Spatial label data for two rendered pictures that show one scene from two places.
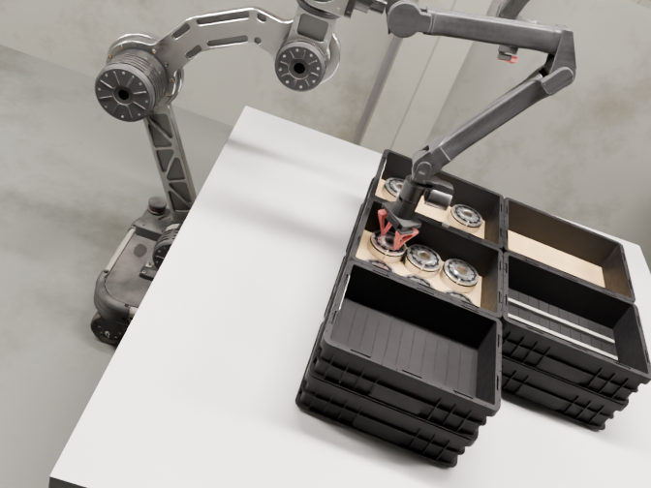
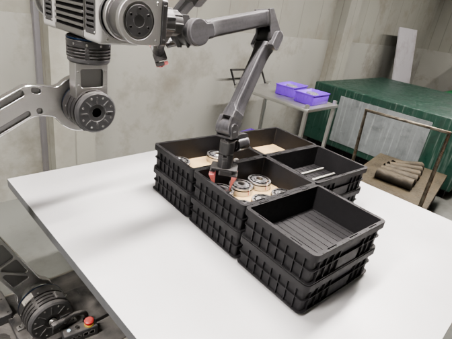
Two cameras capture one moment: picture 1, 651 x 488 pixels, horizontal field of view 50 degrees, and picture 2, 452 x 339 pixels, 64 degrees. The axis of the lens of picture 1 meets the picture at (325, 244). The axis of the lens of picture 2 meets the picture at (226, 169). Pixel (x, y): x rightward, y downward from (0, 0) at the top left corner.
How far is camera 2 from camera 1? 1.02 m
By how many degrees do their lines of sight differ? 38
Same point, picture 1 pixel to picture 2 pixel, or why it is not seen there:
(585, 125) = (163, 97)
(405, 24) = (201, 34)
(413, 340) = (296, 226)
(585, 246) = (264, 137)
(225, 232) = (119, 261)
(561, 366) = (339, 189)
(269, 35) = (48, 101)
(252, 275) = (171, 270)
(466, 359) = (318, 216)
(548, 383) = not seen: hidden behind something
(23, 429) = not seen: outside the picture
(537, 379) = not seen: hidden behind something
